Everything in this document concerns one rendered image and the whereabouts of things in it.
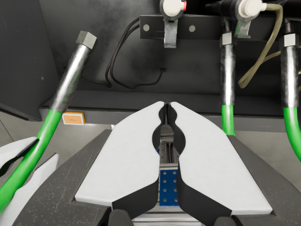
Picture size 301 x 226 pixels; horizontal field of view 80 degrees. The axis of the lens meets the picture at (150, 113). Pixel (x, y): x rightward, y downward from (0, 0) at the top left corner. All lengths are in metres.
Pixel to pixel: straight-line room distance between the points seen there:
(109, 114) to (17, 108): 0.19
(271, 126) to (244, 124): 0.06
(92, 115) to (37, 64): 0.18
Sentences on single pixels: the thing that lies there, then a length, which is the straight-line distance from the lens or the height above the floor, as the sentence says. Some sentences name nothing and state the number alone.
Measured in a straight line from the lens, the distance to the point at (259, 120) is 0.49.
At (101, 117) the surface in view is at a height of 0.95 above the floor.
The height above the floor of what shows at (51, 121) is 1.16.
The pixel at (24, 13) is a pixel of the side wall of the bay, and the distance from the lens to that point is 0.52.
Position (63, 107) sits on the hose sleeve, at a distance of 0.22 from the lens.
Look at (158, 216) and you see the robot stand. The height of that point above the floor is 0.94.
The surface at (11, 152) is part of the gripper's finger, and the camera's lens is 0.21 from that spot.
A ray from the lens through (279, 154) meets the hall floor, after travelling 2.08.
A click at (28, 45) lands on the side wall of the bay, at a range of 0.52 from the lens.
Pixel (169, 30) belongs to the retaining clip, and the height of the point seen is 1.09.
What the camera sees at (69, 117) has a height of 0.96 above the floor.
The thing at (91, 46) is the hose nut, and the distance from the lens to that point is 0.23.
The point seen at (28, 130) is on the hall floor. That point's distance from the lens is 2.07.
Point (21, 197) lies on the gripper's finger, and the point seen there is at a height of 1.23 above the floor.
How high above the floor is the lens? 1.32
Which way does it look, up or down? 60 degrees down
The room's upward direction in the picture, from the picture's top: 173 degrees counter-clockwise
